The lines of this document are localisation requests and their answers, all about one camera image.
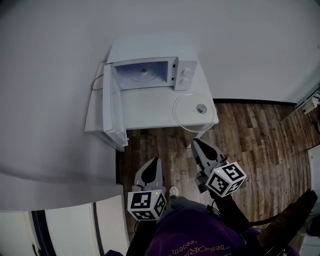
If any person's right forearm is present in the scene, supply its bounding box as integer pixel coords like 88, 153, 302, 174
208, 192, 253, 233

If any person's purple sweatshirt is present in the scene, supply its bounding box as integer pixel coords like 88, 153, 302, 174
103, 208, 298, 256

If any frosted glass panel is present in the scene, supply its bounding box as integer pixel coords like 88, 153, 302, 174
279, 83, 320, 124

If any white flat panel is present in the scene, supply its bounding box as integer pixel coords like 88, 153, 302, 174
306, 146, 320, 201

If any white cabinet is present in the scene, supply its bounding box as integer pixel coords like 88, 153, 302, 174
31, 194, 131, 256

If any round glass turntable plate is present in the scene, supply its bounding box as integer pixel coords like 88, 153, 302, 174
172, 93, 216, 133

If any thick black cable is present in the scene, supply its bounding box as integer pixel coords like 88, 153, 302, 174
246, 214, 280, 227

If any person's left forearm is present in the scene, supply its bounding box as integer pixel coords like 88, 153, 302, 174
126, 218, 161, 256

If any thin microwave power cable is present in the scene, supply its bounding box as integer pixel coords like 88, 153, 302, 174
90, 73, 105, 91

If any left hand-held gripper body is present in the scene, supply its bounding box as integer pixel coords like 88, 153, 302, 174
127, 184, 168, 221

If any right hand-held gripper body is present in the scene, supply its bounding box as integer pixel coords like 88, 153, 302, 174
205, 158, 247, 198

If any white microwave oven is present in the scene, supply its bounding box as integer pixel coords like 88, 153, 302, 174
106, 38, 201, 91

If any person's blue jeans leg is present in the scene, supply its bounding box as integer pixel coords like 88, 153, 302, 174
164, 195, 216, 221

